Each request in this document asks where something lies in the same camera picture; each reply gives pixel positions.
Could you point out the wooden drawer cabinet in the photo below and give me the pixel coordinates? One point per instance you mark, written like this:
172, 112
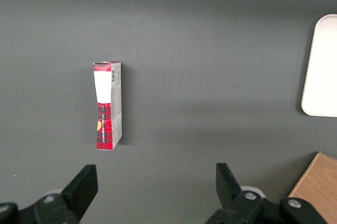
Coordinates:
318, 182

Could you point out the red plaid carton box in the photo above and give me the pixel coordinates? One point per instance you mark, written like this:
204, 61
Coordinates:
104, 129

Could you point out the cream rectangular tray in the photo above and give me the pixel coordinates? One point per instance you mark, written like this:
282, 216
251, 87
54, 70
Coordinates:
323, 71

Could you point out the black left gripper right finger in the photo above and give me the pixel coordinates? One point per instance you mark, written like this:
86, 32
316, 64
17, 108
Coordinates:
231, 197

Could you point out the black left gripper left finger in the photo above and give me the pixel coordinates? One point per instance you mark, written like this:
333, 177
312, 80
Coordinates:
76, 195

